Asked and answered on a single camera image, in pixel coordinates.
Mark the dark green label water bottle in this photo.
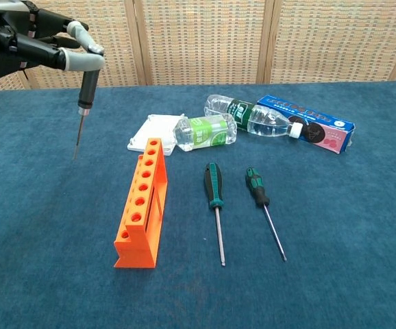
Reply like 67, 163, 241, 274
203, 94, 304, 139

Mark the blue cookie box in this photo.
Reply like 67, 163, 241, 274
256, 95, 356, 155

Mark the small green black screwdriver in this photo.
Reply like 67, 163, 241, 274
245, 167, 288, 263

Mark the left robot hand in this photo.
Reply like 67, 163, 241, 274
0, 0, 106, 88

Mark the light green label water bottle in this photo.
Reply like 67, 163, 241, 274
173, 114, 238, 153

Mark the blue felt table cover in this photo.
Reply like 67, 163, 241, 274
0, 80, 396, 329

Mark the black precision screwdriver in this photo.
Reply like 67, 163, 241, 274
73, 68, 99, 161

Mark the white plastic box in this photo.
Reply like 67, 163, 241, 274
127, 114, 186, 158

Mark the woven bamboo folding screen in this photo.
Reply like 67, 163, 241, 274
0, 0, 396, 93

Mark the orange screwdriver rack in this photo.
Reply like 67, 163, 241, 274
113, 137, 169, 269

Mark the large green black screwdriver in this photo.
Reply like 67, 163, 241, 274
203, 162, 227, 267

